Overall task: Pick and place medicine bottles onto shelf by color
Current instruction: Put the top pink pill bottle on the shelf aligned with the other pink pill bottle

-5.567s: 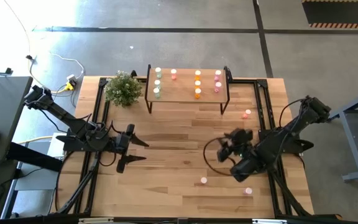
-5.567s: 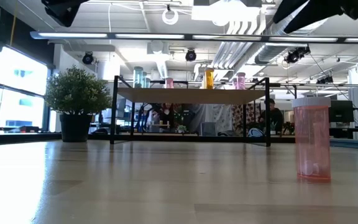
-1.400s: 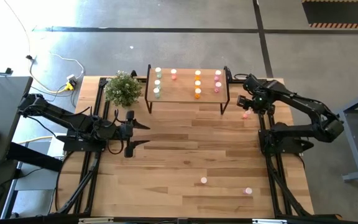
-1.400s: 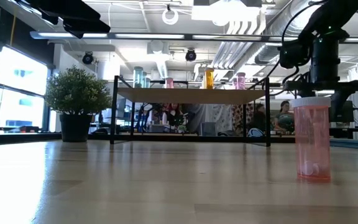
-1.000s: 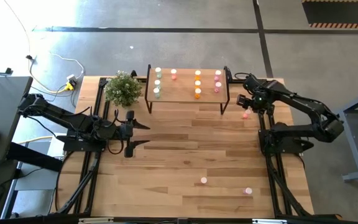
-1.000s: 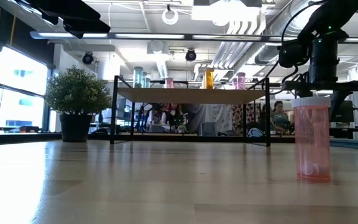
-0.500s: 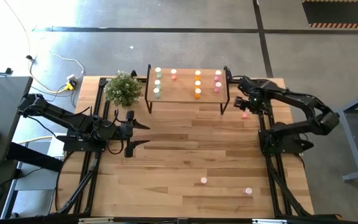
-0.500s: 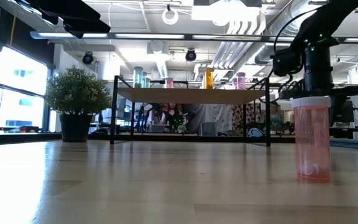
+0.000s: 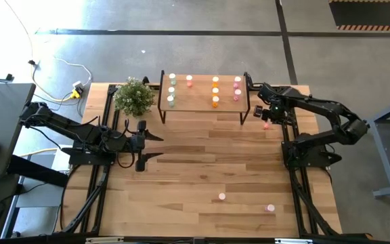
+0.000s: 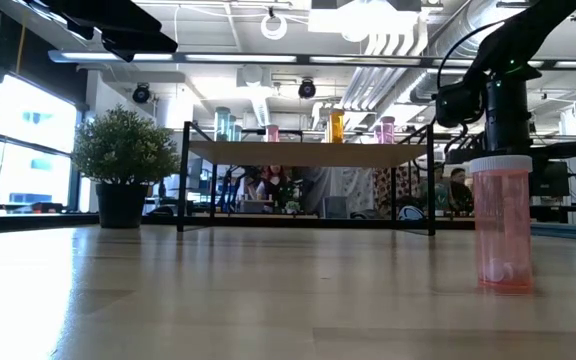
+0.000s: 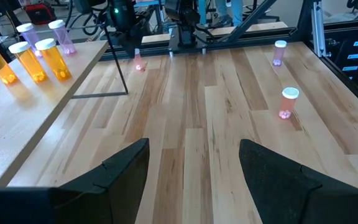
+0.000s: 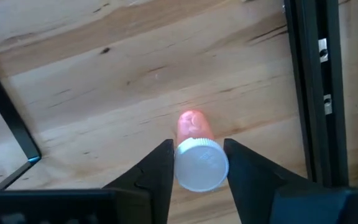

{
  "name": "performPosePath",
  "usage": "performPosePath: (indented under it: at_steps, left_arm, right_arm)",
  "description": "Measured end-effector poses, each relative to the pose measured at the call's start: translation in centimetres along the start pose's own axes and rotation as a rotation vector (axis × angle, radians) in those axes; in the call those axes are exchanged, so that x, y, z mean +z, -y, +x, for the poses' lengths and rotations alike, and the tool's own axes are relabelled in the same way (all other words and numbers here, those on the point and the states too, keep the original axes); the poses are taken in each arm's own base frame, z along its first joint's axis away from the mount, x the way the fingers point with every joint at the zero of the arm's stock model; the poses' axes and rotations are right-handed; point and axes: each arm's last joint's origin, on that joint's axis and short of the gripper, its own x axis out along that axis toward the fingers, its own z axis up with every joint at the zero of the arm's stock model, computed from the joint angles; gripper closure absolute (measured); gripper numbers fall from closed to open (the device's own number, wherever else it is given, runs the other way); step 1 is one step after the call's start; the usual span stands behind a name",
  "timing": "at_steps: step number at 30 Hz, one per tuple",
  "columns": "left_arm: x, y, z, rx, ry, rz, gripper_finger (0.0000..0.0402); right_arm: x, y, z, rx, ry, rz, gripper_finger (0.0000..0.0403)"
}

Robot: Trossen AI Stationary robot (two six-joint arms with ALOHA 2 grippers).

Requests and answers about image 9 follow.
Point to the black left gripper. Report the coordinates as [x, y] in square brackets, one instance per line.
[141, 164]

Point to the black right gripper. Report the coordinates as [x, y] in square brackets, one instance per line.
[278, 113]

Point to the salmon pink pill bottle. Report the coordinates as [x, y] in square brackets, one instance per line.
[221, 196]
[189, 78]
[266, 127]

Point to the blue-green pill bottle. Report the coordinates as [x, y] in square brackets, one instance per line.
[172, 76]
[170, 98]
[171, 90]

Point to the orange pill bottle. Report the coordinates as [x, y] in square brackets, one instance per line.
[215, 79]
[215, 99]

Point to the small yellow bottle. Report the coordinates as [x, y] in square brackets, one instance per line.
[215, 90]

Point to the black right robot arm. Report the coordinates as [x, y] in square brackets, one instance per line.
[320, 105]

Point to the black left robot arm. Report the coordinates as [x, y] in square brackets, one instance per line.
[66, 127]

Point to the green potted plant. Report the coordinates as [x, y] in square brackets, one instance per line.
[134, 98]

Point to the yellow plug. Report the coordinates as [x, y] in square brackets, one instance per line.
[76, 94]

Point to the white power adapter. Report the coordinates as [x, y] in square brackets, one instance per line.
[78, 85]

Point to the black desk beam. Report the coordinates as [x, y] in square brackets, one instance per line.
[36, 171]

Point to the black floor plug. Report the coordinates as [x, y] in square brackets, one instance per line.
[31, 62]

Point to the black mat striped edge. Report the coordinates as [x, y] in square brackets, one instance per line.
[367, 13]

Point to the blue desk leg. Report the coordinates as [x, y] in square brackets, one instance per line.
[10, 220]

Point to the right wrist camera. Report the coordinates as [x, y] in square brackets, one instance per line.
[258, 111]

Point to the wooden shelf black metal frame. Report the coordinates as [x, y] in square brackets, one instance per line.
[201, 91]

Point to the black crossbar rail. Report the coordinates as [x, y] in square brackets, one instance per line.
[164, 241]

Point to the silver bracket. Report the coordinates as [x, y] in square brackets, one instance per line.
[293, 241]
[105, 240]

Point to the grey-blue metal table frame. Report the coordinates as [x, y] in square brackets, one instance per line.
[387, 159]

